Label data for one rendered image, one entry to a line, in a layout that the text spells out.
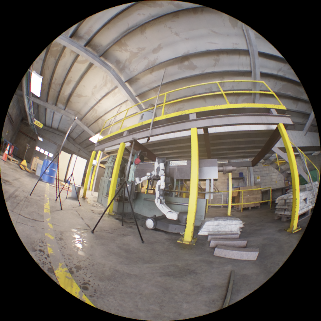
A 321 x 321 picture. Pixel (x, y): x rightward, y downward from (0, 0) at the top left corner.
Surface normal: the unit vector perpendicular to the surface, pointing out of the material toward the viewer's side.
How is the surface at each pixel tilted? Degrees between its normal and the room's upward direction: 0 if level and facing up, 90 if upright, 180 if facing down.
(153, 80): 171
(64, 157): 90
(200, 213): 90
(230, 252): 90
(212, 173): 90
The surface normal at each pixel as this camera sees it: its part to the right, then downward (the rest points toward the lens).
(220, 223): -0.27, -0.68
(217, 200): -0.47, -0.34
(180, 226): -0.24, -0.35
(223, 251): -0.75, -0.30
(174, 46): -0.18, 0.87
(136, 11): -0.04, 0.98
